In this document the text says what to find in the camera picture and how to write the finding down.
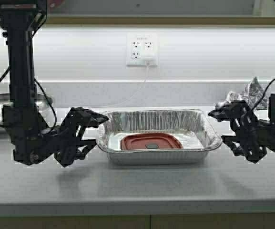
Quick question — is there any stainless steel bowl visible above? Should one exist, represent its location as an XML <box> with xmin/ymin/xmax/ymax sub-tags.
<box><xmin>0</xmin><ymin>93</ymin><xmax>50</xmax><ymax>132</ymax></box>

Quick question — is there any white plug adapter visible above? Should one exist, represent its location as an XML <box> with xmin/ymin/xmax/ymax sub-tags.
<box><xmin>143</xmin><ymin>53</ymin><xmax>155</xmax><ymax>66</ymax></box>

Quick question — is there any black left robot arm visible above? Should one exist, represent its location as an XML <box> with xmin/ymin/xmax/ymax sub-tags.
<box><xmin>0</xmin><ymin>0</ymin><xmax>109</xmax><ymax>167</ymax></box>

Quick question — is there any white wall outlet plate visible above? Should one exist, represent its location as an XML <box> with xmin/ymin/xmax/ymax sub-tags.
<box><xmin>126</xmin><ymin>33</ymin><xmax>158</xmax><ymax>66</ymax></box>

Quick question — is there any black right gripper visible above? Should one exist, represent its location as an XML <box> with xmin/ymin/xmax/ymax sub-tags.
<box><xmin>208</xmin><ymin>100</ymin><xmax>270</xmax><ymax>164</ymax></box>

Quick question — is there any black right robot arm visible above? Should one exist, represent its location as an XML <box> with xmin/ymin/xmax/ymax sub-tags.
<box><xmin>209</xmin><ymin>93</ymin><xmax>275</xmax><ymax>163</ymax></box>

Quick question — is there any aluminium foil tray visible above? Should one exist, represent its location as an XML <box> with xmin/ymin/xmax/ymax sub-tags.
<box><xmin>96</xmin><ymin>109</ymin><xmax>222</xmax><ymax>166</ymax></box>

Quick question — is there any red polka dot plate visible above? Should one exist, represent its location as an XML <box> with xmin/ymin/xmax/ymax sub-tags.
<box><xmin>48</xmin><ymin>0</ymin><xmax>64</xmax><ymax>9</ymax></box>

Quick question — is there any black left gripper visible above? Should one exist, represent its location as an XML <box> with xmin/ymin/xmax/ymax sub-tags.
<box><xmin>41</xmin><ymin>107</ymin><xmax>109</xmax><ymax>167</ymax></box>

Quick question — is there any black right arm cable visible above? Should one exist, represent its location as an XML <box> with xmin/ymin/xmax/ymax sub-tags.
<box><xmin>251</xmin><ymin>74</ymin><xmax>275</xmax><ymax>113</ymax></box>

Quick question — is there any red plastic lid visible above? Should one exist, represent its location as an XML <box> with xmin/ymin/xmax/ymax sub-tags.
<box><xmin>120</xmin><ymin>133</ymin><xmax>183</xmax><ymax>150</ymax></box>

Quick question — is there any white power cable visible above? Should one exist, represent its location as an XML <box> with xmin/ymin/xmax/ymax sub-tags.
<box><xmin>103</xmin><ymin>64</ymin><xmax>150</xmax><ymax>108</ymax></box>

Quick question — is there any grey patterned cloth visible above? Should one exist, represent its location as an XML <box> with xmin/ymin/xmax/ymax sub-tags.
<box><xmin>215</xmin><ymin>77</ymin><xmax>264</xmax><ymax>109</ymax></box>

